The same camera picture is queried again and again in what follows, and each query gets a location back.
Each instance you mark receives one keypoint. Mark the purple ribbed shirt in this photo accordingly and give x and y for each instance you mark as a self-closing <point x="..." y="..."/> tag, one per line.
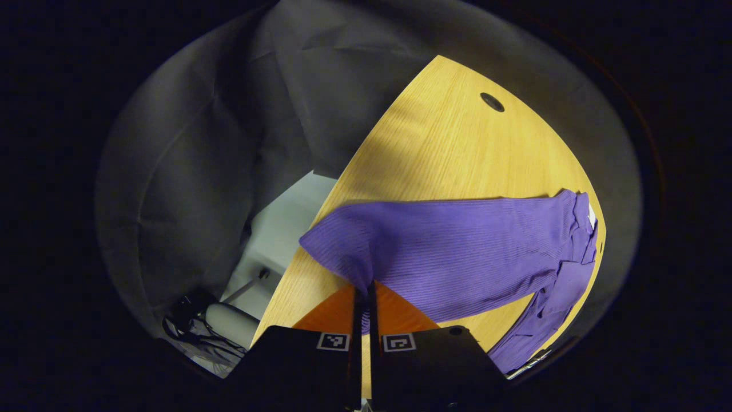
<point x="457" y="252"/>

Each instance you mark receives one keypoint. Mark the grey metal rod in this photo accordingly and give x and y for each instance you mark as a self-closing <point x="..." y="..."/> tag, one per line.
<point x="243" y="289"/>

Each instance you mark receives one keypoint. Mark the white cylindrical object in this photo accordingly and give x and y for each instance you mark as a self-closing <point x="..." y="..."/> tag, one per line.
<point x="231" y="323"/>

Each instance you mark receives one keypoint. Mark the black backdrop cloth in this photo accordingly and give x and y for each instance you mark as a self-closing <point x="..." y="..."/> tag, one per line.
<point x="189" y="189"/>

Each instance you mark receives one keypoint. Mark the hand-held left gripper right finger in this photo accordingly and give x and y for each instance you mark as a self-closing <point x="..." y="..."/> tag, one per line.
<point x="434" y="366"/>

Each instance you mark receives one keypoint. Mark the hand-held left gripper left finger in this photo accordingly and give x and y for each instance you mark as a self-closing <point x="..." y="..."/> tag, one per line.
<point x="297" y="366"/>

